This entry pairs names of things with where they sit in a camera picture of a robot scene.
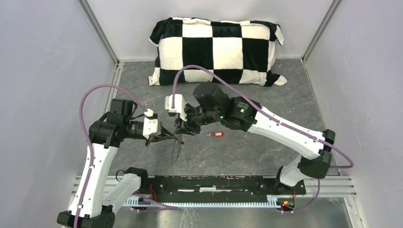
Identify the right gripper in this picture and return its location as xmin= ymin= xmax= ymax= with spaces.
xmin=175 ymin=103 xmax=222 ymax=136

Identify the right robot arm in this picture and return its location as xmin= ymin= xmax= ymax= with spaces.
xmin=165 ymin=82 xmax=336 ymax=194

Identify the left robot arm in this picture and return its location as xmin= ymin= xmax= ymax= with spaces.
xmin=57 ymin=98 xmax=176 ymax=228

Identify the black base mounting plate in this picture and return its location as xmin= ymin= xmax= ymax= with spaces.
xmin=132 ymin=175 xmax=307 ymax=203

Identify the black and white checkered pillow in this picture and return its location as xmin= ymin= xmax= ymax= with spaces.
xmin=148 ymin=17 xmax=287 ymax=86

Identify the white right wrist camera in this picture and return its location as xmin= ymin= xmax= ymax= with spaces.
xmin=165 ymin=94 xmax=187 ymax=122

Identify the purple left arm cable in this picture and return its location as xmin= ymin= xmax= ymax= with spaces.
xmin=73 ymin=84 xmax=149 ymax=228

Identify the white slotted cable duct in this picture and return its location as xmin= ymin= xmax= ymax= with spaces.
xmin=123 ymin=196 xmax=280 ymax=209

